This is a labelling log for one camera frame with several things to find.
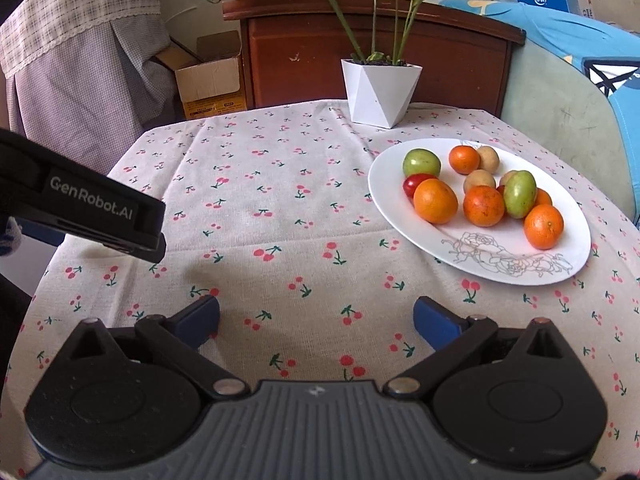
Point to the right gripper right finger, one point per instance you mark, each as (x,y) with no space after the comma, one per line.
(457,343)

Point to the orange tangerine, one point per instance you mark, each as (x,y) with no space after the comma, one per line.
(464,159)
(483,206)
(543,226)
(435,202)
(542,198)

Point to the white ceramic plate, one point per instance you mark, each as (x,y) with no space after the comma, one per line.
(511,223)

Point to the white geometric plant pot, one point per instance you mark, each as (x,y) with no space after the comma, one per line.
(378,95)

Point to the blue cartoon blanket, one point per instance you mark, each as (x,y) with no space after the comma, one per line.
(605,55)

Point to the dark green round fruit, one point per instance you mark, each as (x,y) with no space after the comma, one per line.
(421,161)

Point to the open cardboard box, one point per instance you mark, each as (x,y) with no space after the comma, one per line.
(210,78)

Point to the green sofa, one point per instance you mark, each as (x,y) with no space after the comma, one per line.
(556,106)

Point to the light green oval fruit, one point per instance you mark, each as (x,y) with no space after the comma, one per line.
(520,194)

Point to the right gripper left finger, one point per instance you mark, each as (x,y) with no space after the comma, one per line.
(174,343)

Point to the checkered curtain cloth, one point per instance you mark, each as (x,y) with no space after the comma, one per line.
(81,78)

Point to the cherry print tablecloth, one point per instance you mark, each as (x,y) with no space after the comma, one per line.
(269,211)

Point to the tan round fruit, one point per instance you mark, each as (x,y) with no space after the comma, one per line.
(479,177)
(506,177)

